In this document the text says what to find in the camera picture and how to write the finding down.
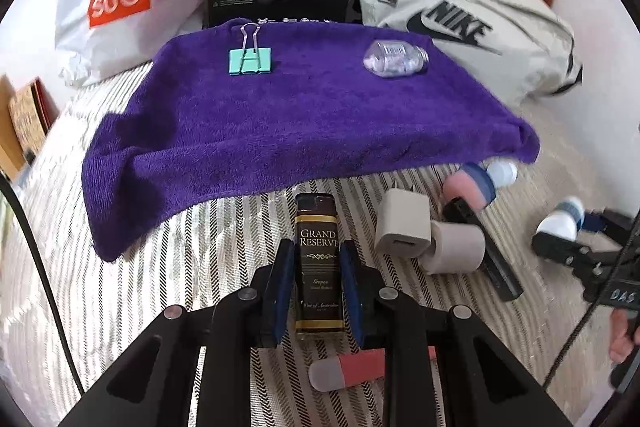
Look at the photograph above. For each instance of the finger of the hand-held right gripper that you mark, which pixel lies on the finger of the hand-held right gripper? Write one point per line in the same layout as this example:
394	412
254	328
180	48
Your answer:
617	222
575	257

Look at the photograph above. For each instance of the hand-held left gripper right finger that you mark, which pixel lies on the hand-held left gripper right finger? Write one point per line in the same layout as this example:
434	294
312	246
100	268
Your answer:
352	297

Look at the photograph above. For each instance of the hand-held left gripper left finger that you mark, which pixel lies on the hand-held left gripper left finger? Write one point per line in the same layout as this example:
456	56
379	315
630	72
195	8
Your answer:
282	294

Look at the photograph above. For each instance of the white and blue bottle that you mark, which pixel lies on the white and blue bottle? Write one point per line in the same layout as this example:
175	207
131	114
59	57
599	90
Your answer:
560	221

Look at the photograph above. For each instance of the pink and white tube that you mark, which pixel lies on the pink and white tube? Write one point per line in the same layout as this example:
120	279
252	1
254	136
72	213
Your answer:
345	369

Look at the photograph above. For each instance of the white charger adapter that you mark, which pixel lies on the white charger adapter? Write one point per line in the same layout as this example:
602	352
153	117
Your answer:
402	222

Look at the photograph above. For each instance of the person's right hand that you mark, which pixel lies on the person's right hand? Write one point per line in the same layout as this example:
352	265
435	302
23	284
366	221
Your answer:
622	339

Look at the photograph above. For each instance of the striped bed cover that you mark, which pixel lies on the striped bed cover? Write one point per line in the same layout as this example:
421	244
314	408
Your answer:
175	282

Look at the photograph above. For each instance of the pink and blue bottle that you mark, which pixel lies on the pink and blue bottle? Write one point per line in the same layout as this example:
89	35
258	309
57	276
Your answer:
470	189

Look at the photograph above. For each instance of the purple towel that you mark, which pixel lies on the purple towel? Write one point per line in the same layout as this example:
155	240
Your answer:
300	117

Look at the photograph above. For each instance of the green binder clip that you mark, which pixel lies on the green binder clip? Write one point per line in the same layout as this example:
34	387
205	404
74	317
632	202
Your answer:
250	61

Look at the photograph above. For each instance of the clear pill bottle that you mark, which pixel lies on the clear pill bottle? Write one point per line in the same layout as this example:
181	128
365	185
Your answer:
395	58

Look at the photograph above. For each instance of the grey sports bag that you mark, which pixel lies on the grey sports bag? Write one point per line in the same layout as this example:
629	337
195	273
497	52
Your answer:
500	7

